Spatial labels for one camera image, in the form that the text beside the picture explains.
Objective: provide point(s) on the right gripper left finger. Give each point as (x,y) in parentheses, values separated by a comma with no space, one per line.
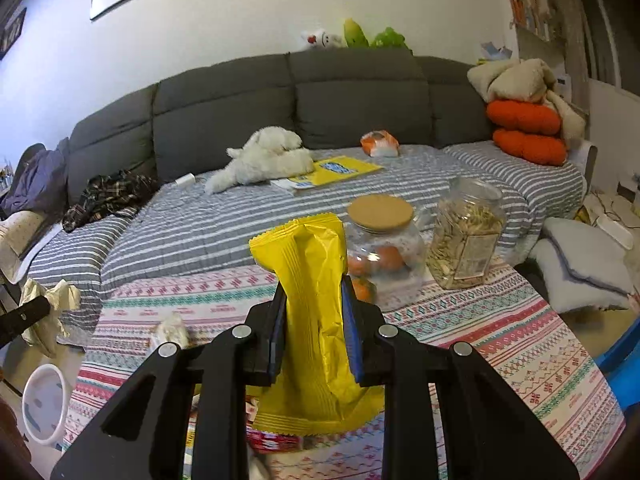
(184,398)

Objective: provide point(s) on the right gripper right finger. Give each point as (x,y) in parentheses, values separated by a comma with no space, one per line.
(449,398)

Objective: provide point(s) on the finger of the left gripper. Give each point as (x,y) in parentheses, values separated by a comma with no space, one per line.
(16,321)

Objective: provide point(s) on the white trash bin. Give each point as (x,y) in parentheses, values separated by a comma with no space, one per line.
(44,405)

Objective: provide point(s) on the white tissue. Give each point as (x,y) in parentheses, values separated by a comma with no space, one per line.
(171,329)

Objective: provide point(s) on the red milk can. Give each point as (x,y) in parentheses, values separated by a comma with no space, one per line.
(264,442)

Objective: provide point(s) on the yellow snack wrapper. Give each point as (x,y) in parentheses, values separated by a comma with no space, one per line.
(315,392)

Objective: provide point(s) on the patterned tablecloth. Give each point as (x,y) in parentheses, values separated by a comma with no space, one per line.
(505,320)

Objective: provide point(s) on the cream pillow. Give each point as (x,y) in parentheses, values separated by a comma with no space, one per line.
(17,232)

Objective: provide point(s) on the purple jacket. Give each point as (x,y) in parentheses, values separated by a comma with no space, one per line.
(40,183)

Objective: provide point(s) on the blue plastic stool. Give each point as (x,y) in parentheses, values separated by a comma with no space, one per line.
(620,366)

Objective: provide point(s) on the dark plaid shirt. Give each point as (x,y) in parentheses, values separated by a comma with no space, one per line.
(121,194)

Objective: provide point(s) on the plastic jar of seeds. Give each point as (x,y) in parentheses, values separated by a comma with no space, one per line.
(468,225)

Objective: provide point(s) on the grey floor cushion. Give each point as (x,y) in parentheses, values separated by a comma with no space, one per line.
(582,267)

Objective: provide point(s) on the grey striped quilt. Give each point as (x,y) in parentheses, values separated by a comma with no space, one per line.
(185,231)

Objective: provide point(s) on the tangerine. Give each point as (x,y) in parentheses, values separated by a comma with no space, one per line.
(364,289)
(358,266)
(389,258)

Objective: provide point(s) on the glass jar with cork lid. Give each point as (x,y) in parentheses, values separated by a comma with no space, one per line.
(380,219)

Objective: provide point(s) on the white charger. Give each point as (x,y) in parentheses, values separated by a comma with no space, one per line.
(186,180)

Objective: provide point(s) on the grey sofa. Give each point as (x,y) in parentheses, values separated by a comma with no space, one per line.
(185,124)

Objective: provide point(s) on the lower orange cushion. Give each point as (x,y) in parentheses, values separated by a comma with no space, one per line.
(541,150)

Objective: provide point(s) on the orange cushion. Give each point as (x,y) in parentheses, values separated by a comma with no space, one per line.
(525,117)
(541,150)

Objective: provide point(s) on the yellow book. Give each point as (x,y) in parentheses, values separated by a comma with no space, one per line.
(326,171)

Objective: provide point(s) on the orange white snack bag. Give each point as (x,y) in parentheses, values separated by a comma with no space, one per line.
(379,143)

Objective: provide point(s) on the white plush toy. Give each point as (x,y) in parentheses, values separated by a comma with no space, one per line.
(270,153)

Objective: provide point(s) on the upper orange cushion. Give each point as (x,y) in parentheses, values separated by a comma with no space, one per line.
(525,117)

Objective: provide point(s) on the beige blanket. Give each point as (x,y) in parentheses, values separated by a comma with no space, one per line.
(530,81)

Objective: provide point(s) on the green frog plush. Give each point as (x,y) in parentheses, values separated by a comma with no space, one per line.
(389,39)

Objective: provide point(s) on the yellow green plush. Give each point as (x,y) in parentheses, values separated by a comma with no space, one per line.
(354,35)

